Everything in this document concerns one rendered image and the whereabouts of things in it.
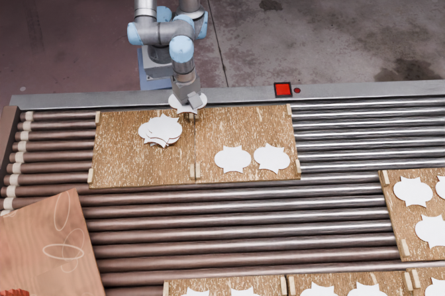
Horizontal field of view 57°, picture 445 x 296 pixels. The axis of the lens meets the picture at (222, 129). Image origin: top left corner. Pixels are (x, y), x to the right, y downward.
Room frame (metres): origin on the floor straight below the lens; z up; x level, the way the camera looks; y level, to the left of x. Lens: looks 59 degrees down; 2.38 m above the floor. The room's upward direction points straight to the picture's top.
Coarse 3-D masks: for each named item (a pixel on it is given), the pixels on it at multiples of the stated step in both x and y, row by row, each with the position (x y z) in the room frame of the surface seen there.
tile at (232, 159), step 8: (224, 152) 0.77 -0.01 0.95; (232, 152) 0.77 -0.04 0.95; (240, 152) 0.77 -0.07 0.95; (216, 160) 0.73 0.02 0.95; (224, 160) 0.73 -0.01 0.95; (232, 160) 0.73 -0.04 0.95; (240, 160) 0.73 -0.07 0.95; (248, 160) 0.73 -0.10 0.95; (224, 168) 0.70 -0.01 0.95; (232, 168) 0.70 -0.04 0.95; (240, 168) 0.70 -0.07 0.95
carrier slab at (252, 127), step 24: (216, 120) 0.93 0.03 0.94; (240, 120) 0.93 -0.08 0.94; (264, 120) 0.93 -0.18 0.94; (288, 120) 0.93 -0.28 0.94; (216, 144) 0.81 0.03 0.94; (240, 144) 0.81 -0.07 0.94; (264, 144) 0.81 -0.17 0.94; (288, 144) 0.81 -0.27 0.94; (216, 168) 0.70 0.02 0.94; (288, 168) 0.70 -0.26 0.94
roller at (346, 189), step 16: (160, 192) 0.61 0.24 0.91; (176, 192) 0.61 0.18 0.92; (192, 192) 0.61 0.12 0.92; (208, 192) 0.61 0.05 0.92; (224, 192) 0.61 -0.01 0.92; (240, 192) 0.61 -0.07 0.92; (256, 192) 0.61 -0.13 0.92; (272, 192) 0.61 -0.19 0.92; (288, 192) 0.61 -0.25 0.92; (304, 192) 0.61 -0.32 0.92; (320, 192) 0.61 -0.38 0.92; (336, 192) 0.61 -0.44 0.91; (352, 192) 0.61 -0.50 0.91; (368, 192) 0.61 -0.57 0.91; (0, 208) 0.55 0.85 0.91; (16, 208) 0.55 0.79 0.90
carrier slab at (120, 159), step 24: (120, 120) 0.93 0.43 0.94; (144, 120) 0.93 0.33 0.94; (96, 144) 0.81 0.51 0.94; (120, 144) 0.81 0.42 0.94; (144, 144) 0.81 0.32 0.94; (192, 144) 0.81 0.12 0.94; (96, 168) 0.70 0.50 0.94; (120, 168) 0.70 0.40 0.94; (144, 168) 0.70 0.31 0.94; (168, 168) 0.70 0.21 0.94
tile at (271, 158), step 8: (256, 152) 0.77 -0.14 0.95; (264, 152) 0.77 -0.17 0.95; (272, 152) 0.77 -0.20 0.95; (280, 152) 0.77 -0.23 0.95; (256, 160) 0.73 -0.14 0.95; (264, 160) 0.73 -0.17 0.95; (272, 160) 0.73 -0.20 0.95; (280, 160) 0.73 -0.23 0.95; (288, 160) 0.73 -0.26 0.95; (264, 168) 0.70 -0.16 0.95; (272, 168) 0.70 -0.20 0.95; (280, 168) 0.70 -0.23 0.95
